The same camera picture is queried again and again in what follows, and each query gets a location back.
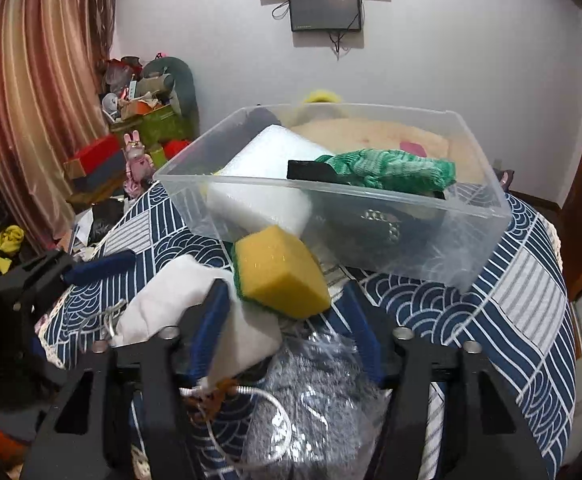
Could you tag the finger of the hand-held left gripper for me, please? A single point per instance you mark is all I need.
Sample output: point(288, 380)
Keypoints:
point(102, 266)

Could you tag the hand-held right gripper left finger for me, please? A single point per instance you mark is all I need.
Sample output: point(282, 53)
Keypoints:
point(210, 325)

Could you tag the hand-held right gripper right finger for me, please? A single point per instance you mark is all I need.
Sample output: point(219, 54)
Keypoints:
point(367, 342)

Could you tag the yellow and green sponge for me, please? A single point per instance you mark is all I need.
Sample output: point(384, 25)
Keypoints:
point(283, 272)

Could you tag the clear plastic box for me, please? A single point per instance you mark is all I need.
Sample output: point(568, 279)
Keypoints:
point(421, 240)

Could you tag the steel wool in plastic bag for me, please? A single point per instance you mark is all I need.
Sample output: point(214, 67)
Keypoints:
point(316, 400)

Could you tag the yellow cloth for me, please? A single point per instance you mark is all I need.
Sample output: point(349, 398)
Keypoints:
point(7, 247)

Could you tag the red and grey box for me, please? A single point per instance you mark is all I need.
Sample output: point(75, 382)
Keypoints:
point(98, 157)

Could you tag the pink rabbit figure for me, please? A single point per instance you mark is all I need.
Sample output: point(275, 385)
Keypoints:
point(136, 162)

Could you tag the dark patterned cloth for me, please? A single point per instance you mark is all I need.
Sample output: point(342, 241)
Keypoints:
point(383, 225)

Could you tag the navy patterned blanket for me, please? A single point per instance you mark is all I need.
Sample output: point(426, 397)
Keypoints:
point(501, 310)

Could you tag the white foam block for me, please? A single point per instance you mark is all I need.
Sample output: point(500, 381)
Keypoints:
point(266, 180)

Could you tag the green cardboard box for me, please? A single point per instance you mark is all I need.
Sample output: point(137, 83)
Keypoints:
point(163, 122)

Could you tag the green knit cloth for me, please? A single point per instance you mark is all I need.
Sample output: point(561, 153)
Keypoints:
point(396, 167)

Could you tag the black scouring pad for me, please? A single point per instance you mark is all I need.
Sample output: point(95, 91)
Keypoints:
point(308, 169)

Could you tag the striped pink curtain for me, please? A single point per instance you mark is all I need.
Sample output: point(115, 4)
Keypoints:
point(26, 85)

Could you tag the pink flat object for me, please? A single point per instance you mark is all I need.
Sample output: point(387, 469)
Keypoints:
point(413, 148)

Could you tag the yellow fluffy object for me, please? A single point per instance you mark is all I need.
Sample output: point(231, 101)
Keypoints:
point(322, 96)

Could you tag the small black wall screen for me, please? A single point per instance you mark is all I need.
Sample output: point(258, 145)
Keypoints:
point(325, 9)

